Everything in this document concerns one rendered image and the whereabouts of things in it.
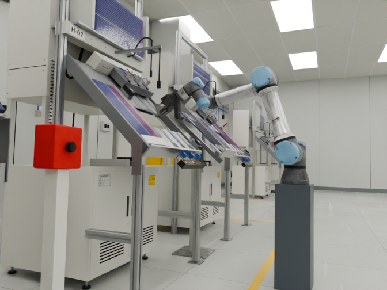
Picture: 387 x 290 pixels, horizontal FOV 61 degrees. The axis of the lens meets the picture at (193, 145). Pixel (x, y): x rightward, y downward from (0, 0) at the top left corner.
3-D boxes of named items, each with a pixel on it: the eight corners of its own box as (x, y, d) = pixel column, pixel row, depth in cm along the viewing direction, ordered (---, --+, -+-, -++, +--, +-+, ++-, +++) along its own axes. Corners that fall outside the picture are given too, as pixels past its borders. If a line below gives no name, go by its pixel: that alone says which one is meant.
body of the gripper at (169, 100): (164, 101, 209) (179, 90, 206) (171, 112, 207) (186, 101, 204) (159, 99, 202) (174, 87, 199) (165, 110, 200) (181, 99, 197)
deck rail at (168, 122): (196, 159, 217) (202, 152, 216) (194, 159, 215) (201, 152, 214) (132, 90, 239) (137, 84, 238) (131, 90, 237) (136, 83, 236)
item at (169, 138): (196, 155, 215) (199, 151, 214) (144, 151, 154) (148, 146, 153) (178, 135, 221) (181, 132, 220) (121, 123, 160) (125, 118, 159)
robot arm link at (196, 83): (201, 84, 192) (194, 73, 194) (186, 95, 195) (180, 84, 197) (207, 88, 199) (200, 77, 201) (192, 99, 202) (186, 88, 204)
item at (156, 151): (194, 159, 215) (202, 151, 214) (143, 156, 154) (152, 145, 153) (193, 157, 216) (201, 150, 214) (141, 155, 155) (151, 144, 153)
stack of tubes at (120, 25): (142, 58, 234) (143, 21, 235) (95, 31, 186) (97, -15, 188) (127, 60, 239) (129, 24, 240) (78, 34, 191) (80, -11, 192)
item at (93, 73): (159, 119, 227) (164, 114, 226) (98, 103, 166) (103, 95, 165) (131, 89, 237) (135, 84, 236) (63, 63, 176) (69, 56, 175)
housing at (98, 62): (133, 94, 236) (145, 79, 233) (87, 77, 191) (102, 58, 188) (126, 87, 239) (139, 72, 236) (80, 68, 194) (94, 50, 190)
